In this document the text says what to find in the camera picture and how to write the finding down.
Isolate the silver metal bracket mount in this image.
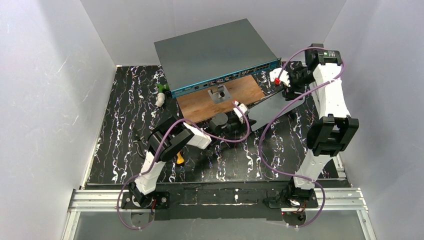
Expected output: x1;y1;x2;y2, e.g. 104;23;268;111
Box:
207;84;232;104

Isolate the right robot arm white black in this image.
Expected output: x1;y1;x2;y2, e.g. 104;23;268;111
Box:
277;43;359;202

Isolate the yellow black whiteboard eraser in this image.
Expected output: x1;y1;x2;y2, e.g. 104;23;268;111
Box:
175;151;185;167

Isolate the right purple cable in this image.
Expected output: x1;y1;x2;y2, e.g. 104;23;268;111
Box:
258;46;346;229

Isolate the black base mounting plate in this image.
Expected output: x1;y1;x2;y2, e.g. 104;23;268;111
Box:
119;181;319;221

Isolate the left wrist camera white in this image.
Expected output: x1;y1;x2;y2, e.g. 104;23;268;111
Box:
232;100;249;124

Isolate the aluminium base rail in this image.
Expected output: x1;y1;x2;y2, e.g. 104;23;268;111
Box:
62;184;376;240

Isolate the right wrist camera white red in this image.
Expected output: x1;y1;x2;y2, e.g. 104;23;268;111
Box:
269;67;291;88

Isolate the grey teal network switch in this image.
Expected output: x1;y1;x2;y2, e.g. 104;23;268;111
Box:
154;18;281;98

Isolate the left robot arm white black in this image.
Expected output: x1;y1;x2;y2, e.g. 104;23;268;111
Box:
128;108;257;207

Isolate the small whiteboard black frame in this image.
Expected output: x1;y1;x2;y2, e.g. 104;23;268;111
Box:
248;90;291;132

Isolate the green white plastic toy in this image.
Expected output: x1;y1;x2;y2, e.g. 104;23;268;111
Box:
155;83;169;108

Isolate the wooden board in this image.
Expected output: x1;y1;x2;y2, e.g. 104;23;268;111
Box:
176;75;265;123

